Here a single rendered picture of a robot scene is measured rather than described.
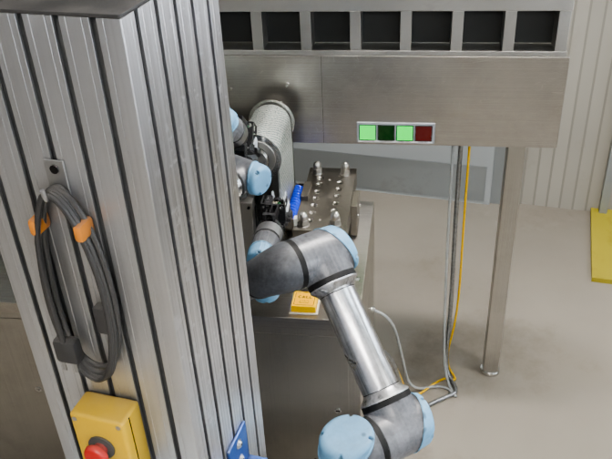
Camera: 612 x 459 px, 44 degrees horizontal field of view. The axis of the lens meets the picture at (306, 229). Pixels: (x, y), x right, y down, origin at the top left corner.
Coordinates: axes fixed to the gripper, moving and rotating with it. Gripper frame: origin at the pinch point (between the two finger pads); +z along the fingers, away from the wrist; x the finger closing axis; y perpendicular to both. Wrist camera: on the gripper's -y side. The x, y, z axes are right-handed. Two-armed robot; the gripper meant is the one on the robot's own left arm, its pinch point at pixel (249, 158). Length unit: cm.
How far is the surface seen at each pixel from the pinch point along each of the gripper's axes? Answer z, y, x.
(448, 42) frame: 23, 43, -55
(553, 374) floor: 125, -62, -106
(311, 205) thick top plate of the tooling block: 27.2, -8.7, -14.4
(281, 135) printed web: 11.3, 9.8, -6.8
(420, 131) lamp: 33, 17, -48
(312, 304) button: 5.6, -40.3, -19.5
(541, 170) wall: 217, 43, -115
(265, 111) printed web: 14.9, 18.0, -0.6
